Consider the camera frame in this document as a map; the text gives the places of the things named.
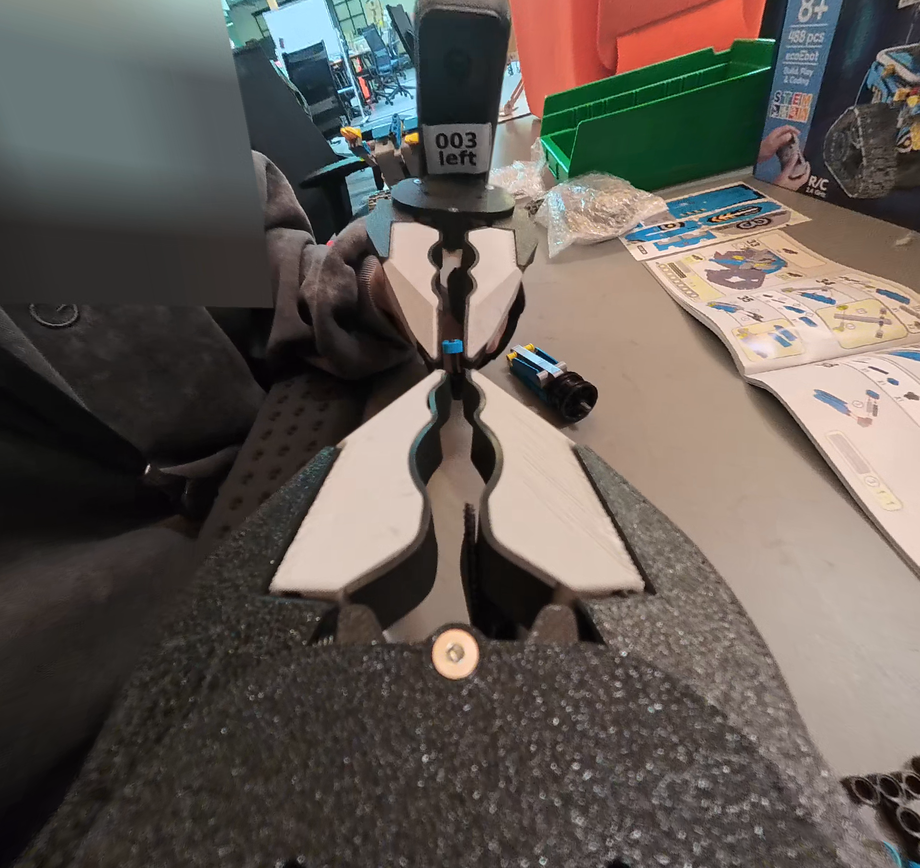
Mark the black office chair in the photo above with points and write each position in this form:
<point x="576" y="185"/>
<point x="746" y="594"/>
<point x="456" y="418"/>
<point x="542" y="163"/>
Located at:
<point x="287" y="127"/>

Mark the green container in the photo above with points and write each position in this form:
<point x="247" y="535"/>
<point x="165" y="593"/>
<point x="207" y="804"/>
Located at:
<point x="661" y="127"/>

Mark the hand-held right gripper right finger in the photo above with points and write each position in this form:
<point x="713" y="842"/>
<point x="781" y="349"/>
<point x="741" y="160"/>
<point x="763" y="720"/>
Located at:
<point x="560" y="516"/>

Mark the small clear plastic bag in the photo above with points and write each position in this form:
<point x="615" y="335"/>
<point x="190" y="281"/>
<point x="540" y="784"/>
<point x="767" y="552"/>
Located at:
<point x="514" y="174"/>

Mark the dark blue toy box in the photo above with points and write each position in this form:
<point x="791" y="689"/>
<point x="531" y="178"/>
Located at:
<point x="848" y="91"/>

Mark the orange plastic case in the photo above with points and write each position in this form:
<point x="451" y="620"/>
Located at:
<point x="647" y="5"/>

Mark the clear bubble wrap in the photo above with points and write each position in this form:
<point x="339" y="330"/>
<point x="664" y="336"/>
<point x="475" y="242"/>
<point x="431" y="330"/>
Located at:
<point x="604" y="210"/>

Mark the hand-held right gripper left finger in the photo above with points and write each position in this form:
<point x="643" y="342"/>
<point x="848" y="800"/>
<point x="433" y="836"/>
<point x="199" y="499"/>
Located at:
<point x="359" y="516"/>

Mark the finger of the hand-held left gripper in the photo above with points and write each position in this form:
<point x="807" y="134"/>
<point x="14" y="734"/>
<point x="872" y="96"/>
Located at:
<point x="496" y="271"/>
<point x="410" y="271"/>

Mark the small blue connector piece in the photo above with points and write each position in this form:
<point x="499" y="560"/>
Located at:
<point x="452" y="350"/>

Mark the blue sticker sheet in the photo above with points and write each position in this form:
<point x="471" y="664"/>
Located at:
<point x="711" y="224"/>

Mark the grey desk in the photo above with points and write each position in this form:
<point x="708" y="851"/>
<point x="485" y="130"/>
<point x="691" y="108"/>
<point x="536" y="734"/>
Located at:
<point x="683" y="451"/>

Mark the open instruction booklet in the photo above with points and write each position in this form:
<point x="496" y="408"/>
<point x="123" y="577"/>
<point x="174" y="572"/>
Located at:
<point x="826" y="350"/>

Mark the person's left forearm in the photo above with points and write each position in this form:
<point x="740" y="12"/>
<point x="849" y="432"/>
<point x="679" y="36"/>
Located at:
<point x="323" y="293"/>

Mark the black wheel blue beam assembly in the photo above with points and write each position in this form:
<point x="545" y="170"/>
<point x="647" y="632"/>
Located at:
<point x="546" y="379"/>

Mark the pile of small building pieces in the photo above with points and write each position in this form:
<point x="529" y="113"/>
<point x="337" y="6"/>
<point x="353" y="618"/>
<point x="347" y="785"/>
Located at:
<point x="891" y="789"/>

